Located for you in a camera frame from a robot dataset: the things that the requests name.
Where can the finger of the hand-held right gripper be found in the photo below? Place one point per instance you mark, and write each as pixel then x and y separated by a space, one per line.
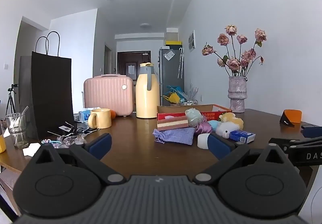
pixel 309 156
pixel 312 131

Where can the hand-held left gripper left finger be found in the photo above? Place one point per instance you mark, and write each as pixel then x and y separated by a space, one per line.
pixel 99 144

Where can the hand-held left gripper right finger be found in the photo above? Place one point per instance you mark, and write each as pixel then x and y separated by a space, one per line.
pixel 218 145

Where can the purple satin cloth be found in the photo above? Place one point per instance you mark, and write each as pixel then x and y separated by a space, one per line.
pixel 204 128

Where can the red cardboard box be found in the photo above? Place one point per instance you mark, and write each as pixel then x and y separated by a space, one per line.
pixel 176 114

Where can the white foam cylinder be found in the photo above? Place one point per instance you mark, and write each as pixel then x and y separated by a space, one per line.
pixel 202 141

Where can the white plush toy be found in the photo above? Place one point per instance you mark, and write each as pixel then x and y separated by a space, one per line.
pixel 226 129

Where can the light blue plush toy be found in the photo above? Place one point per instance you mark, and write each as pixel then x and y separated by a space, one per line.
pixel 214 124

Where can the orange and black holder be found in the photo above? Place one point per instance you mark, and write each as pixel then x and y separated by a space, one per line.
pixel 293 116

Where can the small blue carton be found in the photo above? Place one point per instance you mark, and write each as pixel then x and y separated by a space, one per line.
pixel 242 136

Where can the yellow mug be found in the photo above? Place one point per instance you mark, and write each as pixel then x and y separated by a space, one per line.
pixel 102 118

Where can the yellow plush toy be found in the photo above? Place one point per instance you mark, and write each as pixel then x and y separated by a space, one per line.
pixel 232 118

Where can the pile of clear wrappers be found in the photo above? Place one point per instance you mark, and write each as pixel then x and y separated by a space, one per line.
pixel 68 139

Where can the blue tissue pack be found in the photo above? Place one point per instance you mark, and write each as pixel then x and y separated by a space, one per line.
pixel 84 116

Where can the orange fruit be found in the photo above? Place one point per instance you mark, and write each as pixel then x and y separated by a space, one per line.
pixel 113 114

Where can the black printed card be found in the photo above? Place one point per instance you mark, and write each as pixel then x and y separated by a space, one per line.
pixel 68 128

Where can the pale green mesh ball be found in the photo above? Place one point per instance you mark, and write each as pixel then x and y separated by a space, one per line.
pixel 193 117

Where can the pink ribbed suitcase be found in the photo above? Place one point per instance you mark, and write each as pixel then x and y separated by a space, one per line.
pixel 108 94

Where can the layered cake sponge toy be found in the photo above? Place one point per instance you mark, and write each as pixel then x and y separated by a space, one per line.
pixel 172 124

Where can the speckled lilac vase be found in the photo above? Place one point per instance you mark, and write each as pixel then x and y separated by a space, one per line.
pixel 237 93

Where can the blue and yellow clutter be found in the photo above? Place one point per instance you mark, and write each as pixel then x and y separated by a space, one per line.
pixel 174 95

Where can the yellow thermos jug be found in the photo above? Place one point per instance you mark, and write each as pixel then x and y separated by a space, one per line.
pixel 147 98

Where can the white crumpled paper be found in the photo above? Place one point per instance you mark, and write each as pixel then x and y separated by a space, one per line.
pixel 31 149

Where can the black paper bag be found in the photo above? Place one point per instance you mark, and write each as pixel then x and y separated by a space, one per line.
pixel 50 93

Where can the clear glass cup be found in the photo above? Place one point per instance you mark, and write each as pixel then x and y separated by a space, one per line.
pixel 16 131

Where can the grey refrigerator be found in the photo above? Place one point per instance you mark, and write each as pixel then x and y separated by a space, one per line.
pixel 171 75

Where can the dark brown door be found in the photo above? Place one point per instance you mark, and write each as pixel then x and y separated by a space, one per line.
pixel 128 63

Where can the clear folded umbrella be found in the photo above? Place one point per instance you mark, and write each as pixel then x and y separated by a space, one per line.
pixel 181 63

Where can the yellow container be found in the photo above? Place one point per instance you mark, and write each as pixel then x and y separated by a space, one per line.
pixel 2 144

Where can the yellow box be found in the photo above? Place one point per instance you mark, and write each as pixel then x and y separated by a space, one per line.
pixel 173 44

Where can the white box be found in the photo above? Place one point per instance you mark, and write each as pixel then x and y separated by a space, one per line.
pixel 172 34

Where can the round ceiling lamp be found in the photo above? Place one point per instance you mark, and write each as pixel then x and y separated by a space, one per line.
pixel 146 25

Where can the black camera tripod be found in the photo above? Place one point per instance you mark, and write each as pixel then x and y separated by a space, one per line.
pixel 10 98

